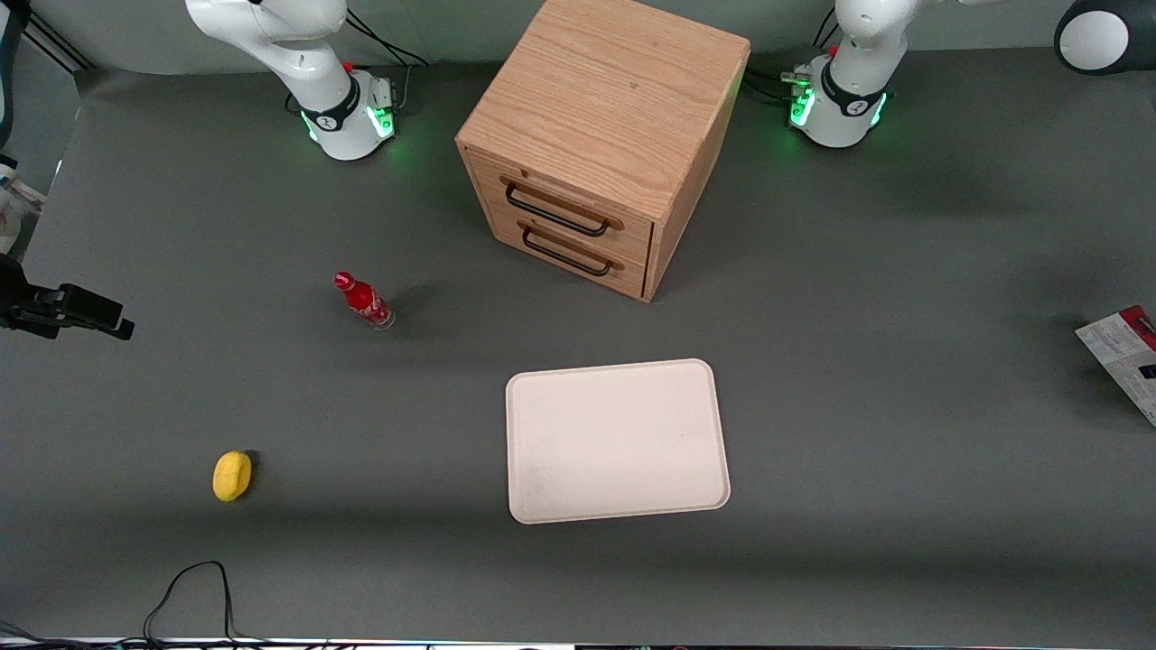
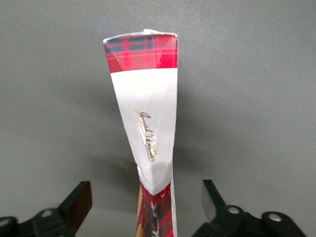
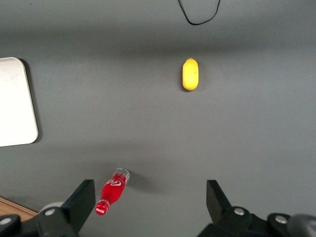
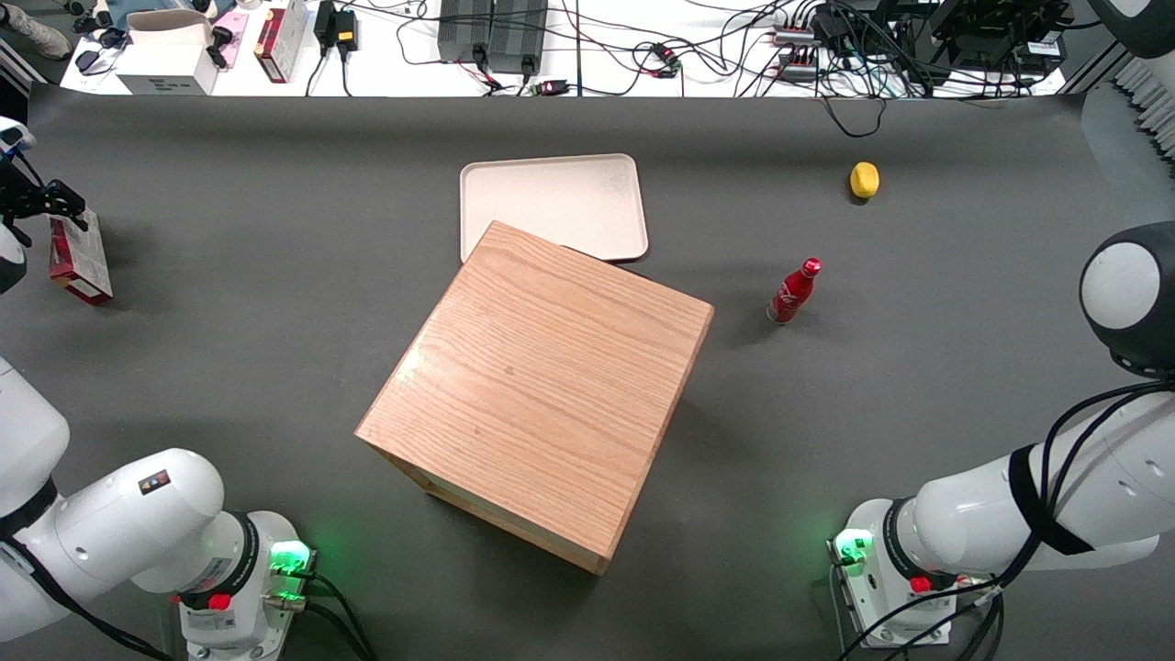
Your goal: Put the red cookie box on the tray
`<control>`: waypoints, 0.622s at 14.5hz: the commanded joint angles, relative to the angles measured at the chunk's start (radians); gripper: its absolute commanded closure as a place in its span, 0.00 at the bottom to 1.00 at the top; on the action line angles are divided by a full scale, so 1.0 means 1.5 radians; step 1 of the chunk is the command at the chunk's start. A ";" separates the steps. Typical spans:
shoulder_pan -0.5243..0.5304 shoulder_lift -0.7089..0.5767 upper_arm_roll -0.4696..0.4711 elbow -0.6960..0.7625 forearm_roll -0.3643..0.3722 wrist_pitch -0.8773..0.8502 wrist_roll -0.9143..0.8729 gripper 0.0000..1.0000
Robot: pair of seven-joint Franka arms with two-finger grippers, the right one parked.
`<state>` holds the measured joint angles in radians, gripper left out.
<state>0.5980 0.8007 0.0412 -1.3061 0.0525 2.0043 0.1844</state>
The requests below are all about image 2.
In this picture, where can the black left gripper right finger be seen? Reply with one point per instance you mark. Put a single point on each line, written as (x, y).
(214, 207)

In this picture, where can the red tartan cookie box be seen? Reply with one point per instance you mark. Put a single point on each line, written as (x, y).
(148, 98)

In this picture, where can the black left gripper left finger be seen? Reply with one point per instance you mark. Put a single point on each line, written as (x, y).
(79, 205)

